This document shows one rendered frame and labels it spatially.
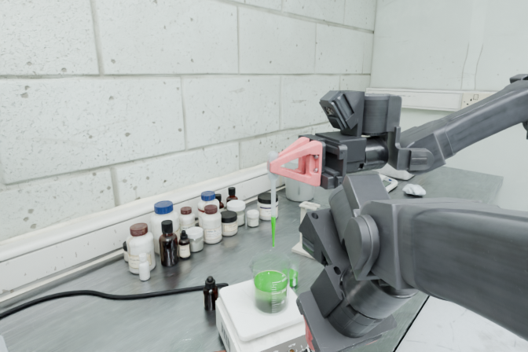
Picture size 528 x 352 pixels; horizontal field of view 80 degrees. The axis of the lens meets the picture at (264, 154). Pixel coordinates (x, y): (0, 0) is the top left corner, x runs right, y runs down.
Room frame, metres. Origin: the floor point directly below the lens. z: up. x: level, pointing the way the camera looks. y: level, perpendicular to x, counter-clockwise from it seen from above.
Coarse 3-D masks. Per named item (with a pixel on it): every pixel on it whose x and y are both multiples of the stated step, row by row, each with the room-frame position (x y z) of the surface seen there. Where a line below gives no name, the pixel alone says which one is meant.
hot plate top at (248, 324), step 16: (224, 288) 0.48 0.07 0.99; (240, 288) 0.48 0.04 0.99; (224, 304) 0.44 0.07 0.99; (240, 304) 0.44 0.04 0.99; (240, 320) 0.41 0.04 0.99; (256, 320) 0.41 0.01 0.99; (272, 320) 0.41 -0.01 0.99; (288, 320) 0.41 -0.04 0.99; (240, 336) 0.38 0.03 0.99; (256, 336) 0.38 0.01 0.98
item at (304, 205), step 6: (300, 204) 0.76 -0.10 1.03; (306, 204) 0.77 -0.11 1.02; (312, 204) 0.76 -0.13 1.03; (318, 204) 0.76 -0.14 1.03; (300, 222) 0.77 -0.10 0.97; (300, 234) 0.77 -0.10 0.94; (300, 240) 0.77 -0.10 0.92; (300, 246) 0.76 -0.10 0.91; (300, 252) 0.73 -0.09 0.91; (306, 252) 0.73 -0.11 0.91
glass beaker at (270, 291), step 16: (256, 256) 0.46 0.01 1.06; (272, 256) 0.47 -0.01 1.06; (288, 256) 0.46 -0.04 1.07; (256, 272) 0.42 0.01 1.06; (288, 272) 0.43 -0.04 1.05; (256, 288) 0.42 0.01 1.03; (272, 288) 0.41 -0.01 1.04; (288, 288) 0.43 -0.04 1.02; (256, 304) 0.42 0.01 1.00; (272, 304) 0.41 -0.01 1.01; (288, 304) 0.44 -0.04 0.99
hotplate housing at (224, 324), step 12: (216, 300) 0.48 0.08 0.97; (216, 312) 0.47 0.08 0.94; (216, 324) 0.48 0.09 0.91; (228, 324) 0.42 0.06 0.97; (300, 324) 0.42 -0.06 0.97; (228, 336) 0.41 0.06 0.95; (264, 336) 0.39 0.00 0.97; (276, 336) 0.39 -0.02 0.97; (288, 336) 0.40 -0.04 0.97; (228, 348) 0.41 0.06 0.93; (240, 348) 0.37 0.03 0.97; (252, 348) 0.37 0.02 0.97; (264, 348) 0.38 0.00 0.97
